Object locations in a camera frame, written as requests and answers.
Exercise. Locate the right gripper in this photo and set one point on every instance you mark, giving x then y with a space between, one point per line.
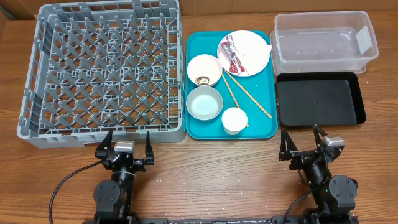
306 155

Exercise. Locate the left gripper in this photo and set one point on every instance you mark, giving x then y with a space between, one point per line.
101 150

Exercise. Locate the white paper cup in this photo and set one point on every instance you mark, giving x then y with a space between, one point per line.
234 120

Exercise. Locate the grey bowl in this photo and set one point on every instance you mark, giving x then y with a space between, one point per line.
204 103

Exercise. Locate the foil wrapper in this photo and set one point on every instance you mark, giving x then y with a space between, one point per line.
230 49

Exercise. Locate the white rice leftovers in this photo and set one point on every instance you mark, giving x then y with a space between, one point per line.
202 81

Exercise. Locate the pink bowl with rice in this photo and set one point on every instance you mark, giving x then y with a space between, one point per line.
204 65

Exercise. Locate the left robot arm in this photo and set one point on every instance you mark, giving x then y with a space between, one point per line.
113 197

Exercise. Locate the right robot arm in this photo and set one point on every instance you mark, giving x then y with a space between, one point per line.
334 195

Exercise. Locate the black tray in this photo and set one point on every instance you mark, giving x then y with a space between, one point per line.
319 98

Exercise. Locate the wooden chopstick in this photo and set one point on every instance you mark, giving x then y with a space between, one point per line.
230 91
249 95

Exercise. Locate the teal serving tray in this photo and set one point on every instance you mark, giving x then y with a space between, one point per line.
260 86

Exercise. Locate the grey plastic dish rack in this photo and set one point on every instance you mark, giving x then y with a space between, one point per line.
104 66

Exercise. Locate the clear plastic bin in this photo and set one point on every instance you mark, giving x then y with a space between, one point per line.
323 42

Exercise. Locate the white round plate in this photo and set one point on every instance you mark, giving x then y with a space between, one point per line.
242 38

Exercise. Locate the cardboard backdrop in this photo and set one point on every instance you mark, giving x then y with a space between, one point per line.
27 9

